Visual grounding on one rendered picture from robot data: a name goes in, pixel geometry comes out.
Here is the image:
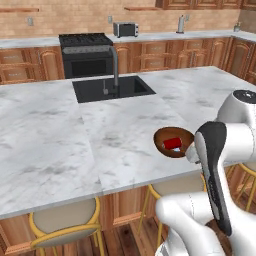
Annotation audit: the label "silver toaster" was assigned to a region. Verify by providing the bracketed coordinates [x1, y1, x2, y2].
[112, 21, 140, 39]

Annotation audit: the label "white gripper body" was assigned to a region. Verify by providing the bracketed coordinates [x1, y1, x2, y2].
[185, 142, 201, 165]

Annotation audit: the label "black sink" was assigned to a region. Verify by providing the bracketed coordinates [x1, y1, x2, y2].
[71, 75, 157, 104]

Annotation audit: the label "grey tap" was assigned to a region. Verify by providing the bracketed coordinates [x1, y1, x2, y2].
[102, 45, 120, 96]

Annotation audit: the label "wooden island cabinet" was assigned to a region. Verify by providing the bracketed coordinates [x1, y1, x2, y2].
[0, 163, 256, 256]

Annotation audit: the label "wooden base cupboards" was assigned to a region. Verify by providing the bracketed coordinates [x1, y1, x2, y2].
[113, 36, 256, 85]
[0, 45, 66, 86]

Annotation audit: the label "wooden wall shelf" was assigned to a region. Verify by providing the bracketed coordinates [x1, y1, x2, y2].
[0, 7, 40, 14]
[123, 6, 157, 12]

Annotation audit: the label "brown wooden bowl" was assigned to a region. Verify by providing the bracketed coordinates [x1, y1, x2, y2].
[153, 126, 196, 159]

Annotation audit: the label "black stove with oven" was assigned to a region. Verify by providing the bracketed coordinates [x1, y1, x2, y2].
[58, 32, 115, 80]

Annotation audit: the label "wooden wall cupboards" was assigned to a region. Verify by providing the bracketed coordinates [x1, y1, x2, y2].
[155, 0, 256, 11]

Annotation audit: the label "yellow stool with beige seat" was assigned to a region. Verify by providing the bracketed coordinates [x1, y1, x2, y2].
[225, 161, 256, 214]
[137, 172, 208, 242]
[27, 196, 106, 256]

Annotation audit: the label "red can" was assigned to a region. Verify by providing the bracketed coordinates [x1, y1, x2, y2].
[162, 136, 183, 151]

